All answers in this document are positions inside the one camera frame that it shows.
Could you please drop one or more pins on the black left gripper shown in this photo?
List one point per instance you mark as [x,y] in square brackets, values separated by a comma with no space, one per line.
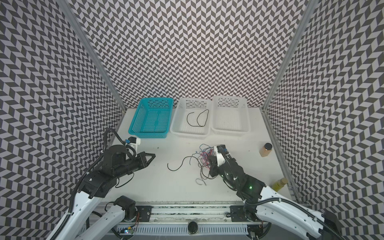
[143,162]

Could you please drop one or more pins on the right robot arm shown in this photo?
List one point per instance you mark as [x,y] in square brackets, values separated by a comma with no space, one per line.
[262,203]

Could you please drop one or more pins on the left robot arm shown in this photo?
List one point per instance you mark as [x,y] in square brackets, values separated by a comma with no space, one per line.
[89,191]

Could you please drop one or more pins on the brown spice bottle black cap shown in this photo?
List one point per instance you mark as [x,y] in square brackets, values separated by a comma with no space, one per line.
[266,149]

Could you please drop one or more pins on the teal plastic basket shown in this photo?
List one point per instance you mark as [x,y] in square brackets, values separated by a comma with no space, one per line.
[152,118]

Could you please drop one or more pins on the yellow liquid bottle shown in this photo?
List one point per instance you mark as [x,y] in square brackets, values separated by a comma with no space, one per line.
[279,184]

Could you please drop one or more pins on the white plastic basket right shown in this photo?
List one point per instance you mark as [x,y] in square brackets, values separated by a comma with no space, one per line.
[230,116]

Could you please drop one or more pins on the white plastic basket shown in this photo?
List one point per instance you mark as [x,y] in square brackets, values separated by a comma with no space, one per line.
[230,116]
[192,118]

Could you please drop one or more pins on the white plastic basket middle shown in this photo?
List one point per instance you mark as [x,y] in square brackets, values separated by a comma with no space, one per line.
[192,118]

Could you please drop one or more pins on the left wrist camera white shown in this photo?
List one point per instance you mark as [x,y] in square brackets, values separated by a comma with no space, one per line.
[132,144]

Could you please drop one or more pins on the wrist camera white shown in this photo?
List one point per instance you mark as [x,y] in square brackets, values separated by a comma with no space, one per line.
[132,144]
[222,154]

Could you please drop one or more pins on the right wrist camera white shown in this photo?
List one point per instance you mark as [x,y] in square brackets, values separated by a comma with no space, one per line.
[222,154]

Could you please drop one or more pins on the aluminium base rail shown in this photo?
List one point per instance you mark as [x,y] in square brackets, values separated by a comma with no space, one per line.
[190,219]

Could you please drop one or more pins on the aluminium corner post right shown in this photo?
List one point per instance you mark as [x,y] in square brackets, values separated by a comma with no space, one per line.
[309,11]

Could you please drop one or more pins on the aluminium corner post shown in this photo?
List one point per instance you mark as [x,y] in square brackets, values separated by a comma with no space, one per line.
[309,11]
[66,9]

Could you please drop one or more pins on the aluminium corner post left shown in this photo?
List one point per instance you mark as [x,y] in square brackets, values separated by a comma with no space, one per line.
[66,9]

